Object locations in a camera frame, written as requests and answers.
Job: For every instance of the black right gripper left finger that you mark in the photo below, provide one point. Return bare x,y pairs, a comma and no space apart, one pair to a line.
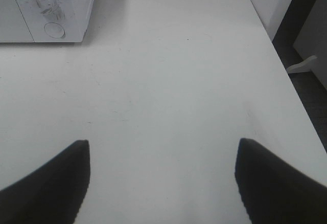
53,193

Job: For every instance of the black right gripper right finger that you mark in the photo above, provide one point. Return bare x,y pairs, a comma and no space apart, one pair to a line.
272,191

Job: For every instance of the white microwave door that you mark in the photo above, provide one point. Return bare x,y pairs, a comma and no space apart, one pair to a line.
13,25

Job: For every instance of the white timer knob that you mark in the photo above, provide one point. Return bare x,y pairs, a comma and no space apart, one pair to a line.
47,8

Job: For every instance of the white microwave oven body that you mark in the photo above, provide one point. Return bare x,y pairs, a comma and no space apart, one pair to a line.
76,15

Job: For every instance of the white furniture foot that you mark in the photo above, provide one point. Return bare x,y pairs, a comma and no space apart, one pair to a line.
302,67

